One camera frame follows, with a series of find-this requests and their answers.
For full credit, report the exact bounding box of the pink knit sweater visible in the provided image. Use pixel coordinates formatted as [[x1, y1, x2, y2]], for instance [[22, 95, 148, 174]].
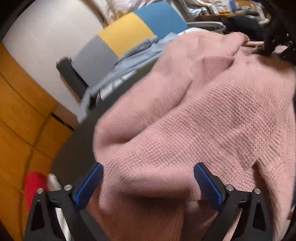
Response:
[[88, 31, 295, 240]]

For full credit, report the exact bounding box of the black garment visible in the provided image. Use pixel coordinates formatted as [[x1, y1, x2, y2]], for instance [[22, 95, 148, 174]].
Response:
[[223, 1, 295, 64]]

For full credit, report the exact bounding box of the grey yellow blue chair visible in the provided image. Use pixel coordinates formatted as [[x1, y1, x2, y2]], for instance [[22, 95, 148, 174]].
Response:
[[56, 1, 188, 98]]

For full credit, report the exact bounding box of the red and white cloth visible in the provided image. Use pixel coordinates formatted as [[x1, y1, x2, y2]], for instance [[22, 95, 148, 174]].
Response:
[[25, 172, 73, 240]]

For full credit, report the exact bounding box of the light blue grey garment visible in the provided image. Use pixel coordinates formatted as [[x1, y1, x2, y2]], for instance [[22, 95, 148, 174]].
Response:
[[72, 33, 178, 123]]

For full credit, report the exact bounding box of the cluttered wooden desk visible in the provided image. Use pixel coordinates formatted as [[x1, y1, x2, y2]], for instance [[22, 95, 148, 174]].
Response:
[[180, 0, 269, 24]]

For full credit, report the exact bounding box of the white patterned pillow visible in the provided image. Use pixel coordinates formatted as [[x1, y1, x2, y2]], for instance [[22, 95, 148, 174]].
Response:
[[96, 70, 137, 104]]

